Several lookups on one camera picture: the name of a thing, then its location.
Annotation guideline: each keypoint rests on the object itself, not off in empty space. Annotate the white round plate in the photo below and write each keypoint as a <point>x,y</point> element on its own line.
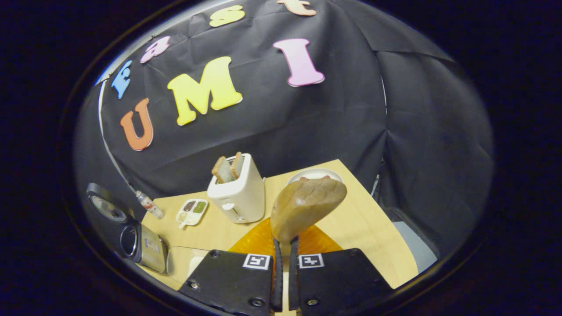
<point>314,173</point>

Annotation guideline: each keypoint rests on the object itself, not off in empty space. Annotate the wooden spoon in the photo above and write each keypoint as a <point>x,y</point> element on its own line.
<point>303,206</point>

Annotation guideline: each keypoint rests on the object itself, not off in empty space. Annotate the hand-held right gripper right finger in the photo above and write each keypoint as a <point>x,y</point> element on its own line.
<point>293,281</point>

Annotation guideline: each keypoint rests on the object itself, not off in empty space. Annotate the white divided bean dish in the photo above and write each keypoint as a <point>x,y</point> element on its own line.
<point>192,213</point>

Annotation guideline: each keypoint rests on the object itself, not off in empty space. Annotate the toast bread slice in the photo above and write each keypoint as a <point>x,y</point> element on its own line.
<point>237,164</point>
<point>222,170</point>

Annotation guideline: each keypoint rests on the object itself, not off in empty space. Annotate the black backdrop cloth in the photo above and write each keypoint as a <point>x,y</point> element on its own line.
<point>307,123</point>

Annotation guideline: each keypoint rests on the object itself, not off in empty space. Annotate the dark grey rice cooker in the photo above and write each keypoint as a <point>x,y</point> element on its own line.
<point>145,248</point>

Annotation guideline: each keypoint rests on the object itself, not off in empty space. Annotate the white toaster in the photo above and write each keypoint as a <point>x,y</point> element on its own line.
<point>239,197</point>

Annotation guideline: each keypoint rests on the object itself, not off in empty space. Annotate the small clear bottle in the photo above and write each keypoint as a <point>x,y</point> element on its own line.
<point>149,205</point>

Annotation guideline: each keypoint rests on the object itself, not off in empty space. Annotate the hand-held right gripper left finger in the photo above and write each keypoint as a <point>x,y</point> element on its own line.
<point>277,281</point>

